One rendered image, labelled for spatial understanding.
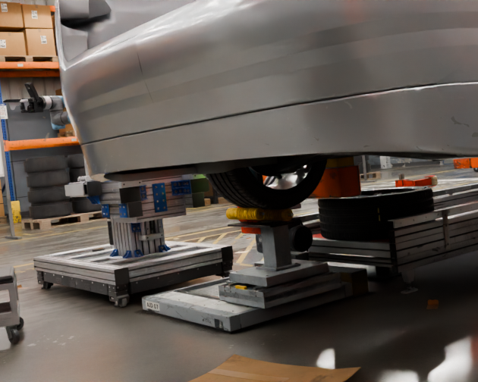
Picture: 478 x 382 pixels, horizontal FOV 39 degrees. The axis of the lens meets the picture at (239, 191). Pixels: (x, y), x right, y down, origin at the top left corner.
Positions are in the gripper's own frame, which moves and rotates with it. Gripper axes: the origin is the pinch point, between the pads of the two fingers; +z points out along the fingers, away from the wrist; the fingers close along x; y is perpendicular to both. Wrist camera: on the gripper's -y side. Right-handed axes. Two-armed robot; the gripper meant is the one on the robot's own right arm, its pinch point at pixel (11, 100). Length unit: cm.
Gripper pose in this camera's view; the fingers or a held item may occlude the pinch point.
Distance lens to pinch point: 389.1
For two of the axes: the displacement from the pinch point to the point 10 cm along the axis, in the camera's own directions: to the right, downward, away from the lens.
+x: -8.1, -0.8, 5.8
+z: -5.8, 1.4, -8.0
